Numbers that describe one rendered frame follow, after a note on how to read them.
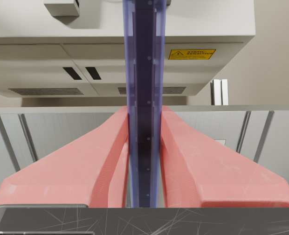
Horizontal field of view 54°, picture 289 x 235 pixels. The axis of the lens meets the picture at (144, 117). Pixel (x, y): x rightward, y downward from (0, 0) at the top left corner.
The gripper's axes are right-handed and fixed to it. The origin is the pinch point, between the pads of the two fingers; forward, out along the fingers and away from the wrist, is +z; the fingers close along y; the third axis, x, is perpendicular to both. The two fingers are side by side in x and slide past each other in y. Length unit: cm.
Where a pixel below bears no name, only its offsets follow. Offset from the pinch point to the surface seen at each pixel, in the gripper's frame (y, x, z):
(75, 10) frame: 11.6, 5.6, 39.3
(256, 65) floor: -45, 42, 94
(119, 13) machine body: 4.4, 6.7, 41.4
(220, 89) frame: -21, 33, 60
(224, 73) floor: -32, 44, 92
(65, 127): 7.2, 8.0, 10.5
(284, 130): -13.0, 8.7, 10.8
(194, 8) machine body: -8.9, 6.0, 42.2
